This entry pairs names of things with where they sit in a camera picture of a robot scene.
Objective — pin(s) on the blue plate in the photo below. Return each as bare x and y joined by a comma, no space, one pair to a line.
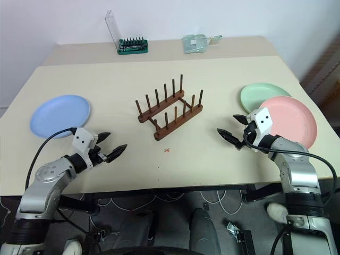
59,115

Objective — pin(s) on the green plastic packet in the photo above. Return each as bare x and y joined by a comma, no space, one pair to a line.
194,43

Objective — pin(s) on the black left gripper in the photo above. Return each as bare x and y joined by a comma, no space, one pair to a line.
96,156

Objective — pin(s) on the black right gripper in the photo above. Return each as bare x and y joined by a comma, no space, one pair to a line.
249,136

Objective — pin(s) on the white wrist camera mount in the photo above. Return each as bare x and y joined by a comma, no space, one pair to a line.
81,139
263,120

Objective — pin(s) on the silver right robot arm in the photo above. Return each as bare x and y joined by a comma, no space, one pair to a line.
300,172

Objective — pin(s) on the green plate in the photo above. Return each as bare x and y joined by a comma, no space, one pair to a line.
255,95

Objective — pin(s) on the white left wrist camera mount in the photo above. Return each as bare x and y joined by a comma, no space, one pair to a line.
81,139

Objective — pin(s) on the metal caster bracket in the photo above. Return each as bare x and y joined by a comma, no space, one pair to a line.
240,235

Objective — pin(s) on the black table frame bar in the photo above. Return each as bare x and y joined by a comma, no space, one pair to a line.
79,203
261,194

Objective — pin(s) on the white rounded foot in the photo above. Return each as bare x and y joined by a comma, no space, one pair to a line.
73,247
277,212

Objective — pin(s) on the pink-red plate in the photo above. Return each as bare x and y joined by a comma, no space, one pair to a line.
292,119

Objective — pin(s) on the wooden dish rack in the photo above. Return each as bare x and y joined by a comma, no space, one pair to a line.
170,119

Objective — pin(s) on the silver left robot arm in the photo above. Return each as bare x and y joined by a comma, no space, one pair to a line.
45,183

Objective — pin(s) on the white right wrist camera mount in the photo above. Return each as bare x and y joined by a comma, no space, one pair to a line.
263,120

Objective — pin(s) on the dark rounded grey shape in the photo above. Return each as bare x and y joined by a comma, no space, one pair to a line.
138,225
203,231

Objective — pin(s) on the green screwdriver bit set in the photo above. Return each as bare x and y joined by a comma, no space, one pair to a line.
132,47

